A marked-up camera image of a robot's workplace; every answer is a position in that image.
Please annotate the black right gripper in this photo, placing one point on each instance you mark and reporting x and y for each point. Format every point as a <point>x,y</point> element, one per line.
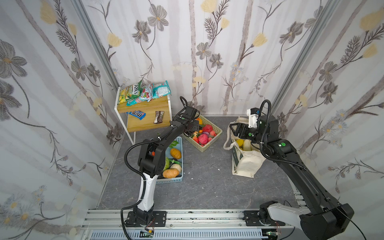
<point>238,130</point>

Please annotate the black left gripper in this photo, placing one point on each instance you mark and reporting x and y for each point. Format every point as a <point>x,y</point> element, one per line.
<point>190,129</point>

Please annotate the yellow mango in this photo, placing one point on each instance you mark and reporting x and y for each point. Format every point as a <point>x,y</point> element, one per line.
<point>240,142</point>

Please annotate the white radish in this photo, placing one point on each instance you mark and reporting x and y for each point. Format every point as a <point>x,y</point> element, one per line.
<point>247,145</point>

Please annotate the cream canvas grocery bag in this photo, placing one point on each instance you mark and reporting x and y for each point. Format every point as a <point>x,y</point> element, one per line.
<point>244,163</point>

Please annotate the light blue vegetable basket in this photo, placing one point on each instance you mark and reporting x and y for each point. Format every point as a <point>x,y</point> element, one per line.
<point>174,164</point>

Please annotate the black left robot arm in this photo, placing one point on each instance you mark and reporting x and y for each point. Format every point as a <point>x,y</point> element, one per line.
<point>152,160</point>

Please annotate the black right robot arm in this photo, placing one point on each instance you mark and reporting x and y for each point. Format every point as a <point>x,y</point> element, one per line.
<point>326,217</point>

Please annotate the teal snack bag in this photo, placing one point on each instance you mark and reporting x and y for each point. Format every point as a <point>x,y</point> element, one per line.
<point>161,90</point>

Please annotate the red pink snack bag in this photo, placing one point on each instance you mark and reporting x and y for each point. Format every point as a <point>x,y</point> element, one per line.
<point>146,95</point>

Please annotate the green chips bag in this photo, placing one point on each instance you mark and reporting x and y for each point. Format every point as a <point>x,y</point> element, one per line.
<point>130,92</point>

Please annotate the green plastic fruit basket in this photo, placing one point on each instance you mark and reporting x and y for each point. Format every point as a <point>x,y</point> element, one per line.
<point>213,136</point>

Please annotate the green leafy spinach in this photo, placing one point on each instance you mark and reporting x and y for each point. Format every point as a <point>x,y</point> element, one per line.
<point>173,144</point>

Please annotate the orange round fruit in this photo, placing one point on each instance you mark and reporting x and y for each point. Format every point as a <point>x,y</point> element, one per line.
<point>176,154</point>

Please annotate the brown chocolate bar wrapper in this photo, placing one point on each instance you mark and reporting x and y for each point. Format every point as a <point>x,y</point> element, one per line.
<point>159,117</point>

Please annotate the white wooden two-tier shelf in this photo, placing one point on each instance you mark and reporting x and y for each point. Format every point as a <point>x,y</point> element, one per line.
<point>132,125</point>

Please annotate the green cabbage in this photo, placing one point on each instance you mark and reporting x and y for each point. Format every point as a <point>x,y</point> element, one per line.
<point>167,164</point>

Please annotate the blue candy packet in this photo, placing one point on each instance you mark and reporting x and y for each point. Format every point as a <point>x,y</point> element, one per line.
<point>138,114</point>

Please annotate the beige potato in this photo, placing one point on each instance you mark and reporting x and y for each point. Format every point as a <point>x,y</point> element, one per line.
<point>171,173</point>

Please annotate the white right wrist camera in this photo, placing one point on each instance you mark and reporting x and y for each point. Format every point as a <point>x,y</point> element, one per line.
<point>253,116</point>

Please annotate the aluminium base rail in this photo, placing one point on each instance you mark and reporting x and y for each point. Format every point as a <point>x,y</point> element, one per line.
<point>187,225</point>

